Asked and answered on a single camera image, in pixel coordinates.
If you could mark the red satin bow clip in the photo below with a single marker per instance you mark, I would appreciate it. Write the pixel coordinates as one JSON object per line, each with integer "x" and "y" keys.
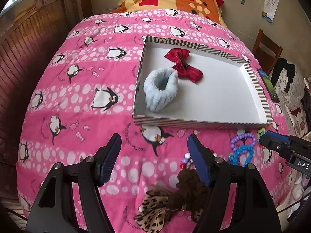
{"x": 184, "y": 70}

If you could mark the brown velvet scrunchie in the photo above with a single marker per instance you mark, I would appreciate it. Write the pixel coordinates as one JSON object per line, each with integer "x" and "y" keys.
{"x": 192, "y": 195}

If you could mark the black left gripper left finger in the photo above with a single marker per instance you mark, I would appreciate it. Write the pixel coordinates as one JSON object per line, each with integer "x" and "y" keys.
{"x": 53, "y": 209}

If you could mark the wooden chair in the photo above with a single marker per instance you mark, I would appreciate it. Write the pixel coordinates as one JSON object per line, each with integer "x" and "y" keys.
{"x": 266, "y": 51}

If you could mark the white floral black-bow cushion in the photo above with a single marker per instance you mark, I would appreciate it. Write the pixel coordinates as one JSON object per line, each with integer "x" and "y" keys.
{"x": 288, "y": 81}

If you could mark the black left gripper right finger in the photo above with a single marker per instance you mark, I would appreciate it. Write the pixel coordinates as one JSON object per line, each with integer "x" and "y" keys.
{"x": 253, "y": 211}

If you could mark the black smartphone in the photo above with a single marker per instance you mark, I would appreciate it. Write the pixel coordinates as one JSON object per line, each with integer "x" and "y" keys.
{"x": 270, "y": 88}

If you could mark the wall calendar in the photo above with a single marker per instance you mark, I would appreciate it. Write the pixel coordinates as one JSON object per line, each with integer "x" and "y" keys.
{"x": 269, "y": 10}

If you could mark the striped white cardboard tray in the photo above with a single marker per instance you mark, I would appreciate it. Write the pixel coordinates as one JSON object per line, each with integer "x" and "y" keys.
{"x": 228, "y": 96}

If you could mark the light blue fluffy scrunchie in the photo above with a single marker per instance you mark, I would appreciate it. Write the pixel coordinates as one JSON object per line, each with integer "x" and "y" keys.
{"x": 160, "y": 88}

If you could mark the leopard print bow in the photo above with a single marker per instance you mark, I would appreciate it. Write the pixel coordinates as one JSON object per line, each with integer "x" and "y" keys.
{"x": 158, "y": 207}

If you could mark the pink penguin blanket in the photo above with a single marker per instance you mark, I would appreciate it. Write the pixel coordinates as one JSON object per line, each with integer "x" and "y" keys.
{"x": 86, "y": 94}

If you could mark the wooden headboard panel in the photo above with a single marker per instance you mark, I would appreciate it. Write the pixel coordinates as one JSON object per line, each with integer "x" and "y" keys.
{"x": 31, "y": 33}

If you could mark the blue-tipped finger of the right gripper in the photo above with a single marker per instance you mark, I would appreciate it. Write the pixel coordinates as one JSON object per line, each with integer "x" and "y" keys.
{"x": 276, "y": 142}

